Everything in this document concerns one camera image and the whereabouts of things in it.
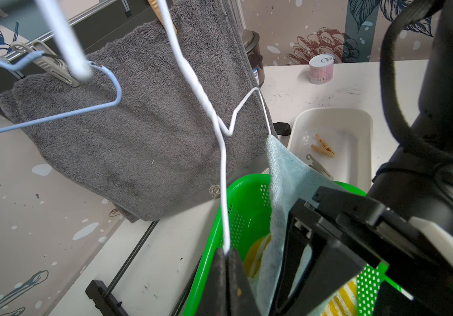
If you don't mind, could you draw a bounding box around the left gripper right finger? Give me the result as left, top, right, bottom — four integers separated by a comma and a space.
228, 248, 261, 316

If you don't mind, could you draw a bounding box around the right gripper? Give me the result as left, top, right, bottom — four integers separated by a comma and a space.
270, 187, 453, 315

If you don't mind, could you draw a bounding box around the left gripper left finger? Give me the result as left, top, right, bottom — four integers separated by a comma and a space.
195, 248, 228, 316

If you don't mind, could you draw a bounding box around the yellow striped towel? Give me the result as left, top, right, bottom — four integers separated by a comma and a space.
243, 234, 358, 315

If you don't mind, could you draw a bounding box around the light blue towel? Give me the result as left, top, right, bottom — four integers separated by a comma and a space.
255, 136, 344, 315

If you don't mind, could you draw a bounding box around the white wire hanger front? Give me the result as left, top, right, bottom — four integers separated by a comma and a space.
34, 0, 273, 255

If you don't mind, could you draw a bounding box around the light blue wire hanger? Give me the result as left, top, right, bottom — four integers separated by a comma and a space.
0, 49, 123, 140

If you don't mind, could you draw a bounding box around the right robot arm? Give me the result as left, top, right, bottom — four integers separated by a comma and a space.
268, 1, 453, 315

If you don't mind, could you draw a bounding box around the green plastic basket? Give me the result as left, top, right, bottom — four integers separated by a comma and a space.
183, 174, 401, 315

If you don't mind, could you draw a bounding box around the white plastic tray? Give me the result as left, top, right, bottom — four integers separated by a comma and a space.
288, 108, 373, 192

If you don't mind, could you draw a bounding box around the black clothes rack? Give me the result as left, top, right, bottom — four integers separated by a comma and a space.
85, 221, 201, 316

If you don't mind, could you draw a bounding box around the pink cup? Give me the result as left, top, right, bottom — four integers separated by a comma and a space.
309, 53, 334, 84

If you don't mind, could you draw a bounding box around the dark grey towel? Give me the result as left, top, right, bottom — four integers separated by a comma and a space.
0, 0, 279, 223

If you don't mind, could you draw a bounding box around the silver rice cooker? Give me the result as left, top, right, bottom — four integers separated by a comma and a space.
242, 29, 265, 87

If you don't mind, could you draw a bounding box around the beige clothespin grey towel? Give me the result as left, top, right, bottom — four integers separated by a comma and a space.
10, 41, 80, 88

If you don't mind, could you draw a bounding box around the orange clothespin on grey towel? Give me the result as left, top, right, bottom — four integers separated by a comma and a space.
147, 0, 177, 34

